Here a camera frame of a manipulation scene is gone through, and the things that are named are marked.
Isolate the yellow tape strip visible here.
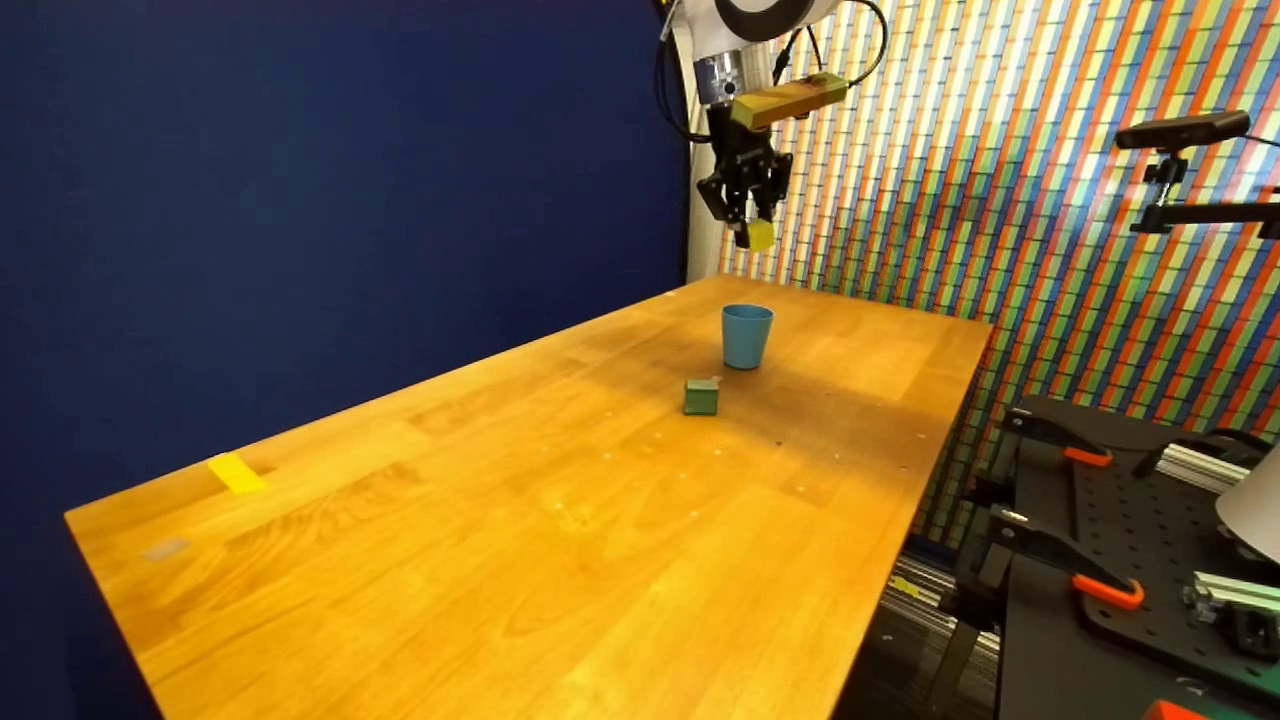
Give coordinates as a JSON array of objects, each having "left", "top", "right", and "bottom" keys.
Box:
[{"left": 206, "top": 452, "right": 269, "bottom": 496}]

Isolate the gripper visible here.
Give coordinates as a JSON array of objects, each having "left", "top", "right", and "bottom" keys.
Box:
[{"left": 696, "top": 104, "right": 796, "bottom": 250}]

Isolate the blue cup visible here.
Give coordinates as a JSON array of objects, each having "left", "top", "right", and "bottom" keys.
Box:
[{"left": 721, "top": 304, "right": 776, "bottom": 372}]

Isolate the aluminium profile rail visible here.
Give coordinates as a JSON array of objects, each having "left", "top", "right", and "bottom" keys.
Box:
[
  {"left": 1154, "top": 440, "right": 1253, "bottom": 497},
  {"left": 1183, "top": 570, "right": 1280, "bottom": 659}
]

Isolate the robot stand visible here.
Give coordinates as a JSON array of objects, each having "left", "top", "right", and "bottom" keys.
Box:
[{"left": 938, "top": 394, "right": 1280, "bottom": 720}]

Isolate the camera on mount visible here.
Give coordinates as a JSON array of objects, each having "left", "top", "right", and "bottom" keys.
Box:
[{"left": 1113, "top": 109, "right": 1280, "bottom": 242}]

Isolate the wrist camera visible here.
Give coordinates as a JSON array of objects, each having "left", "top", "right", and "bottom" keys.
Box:
[{"left": 730, "top": 72, "right": 851, "bottom": 132}]

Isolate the black clamp with orange handle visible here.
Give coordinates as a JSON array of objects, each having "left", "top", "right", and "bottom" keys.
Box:
[
  {"left": 984, "top": 504, "right": 1147, "bottom": 612},
  {"left": 1003, "top": 405, "right": 1117, "bottom": 470}
]

